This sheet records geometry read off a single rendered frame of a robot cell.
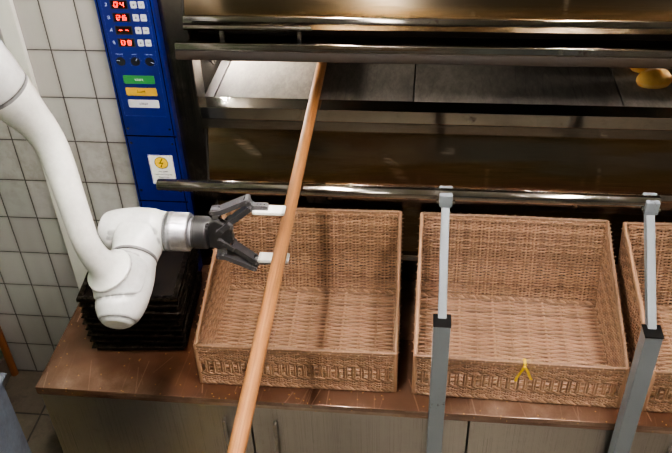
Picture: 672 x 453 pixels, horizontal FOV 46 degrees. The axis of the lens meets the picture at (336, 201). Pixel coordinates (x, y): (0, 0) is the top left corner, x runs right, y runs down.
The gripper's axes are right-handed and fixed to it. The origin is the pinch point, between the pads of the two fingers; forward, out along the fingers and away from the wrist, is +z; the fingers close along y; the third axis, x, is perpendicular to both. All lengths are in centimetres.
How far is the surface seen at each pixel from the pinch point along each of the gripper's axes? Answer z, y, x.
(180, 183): -28.8, 1.8, -21.4
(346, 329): 11, 60, -31
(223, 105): -25, 1, -59
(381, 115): 20, 2, -57
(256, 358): 0.8, -1.2, 38.0
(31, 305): -105, 84, -60
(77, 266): -82, 63, -58
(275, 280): 1.1, -1.3, 16.6
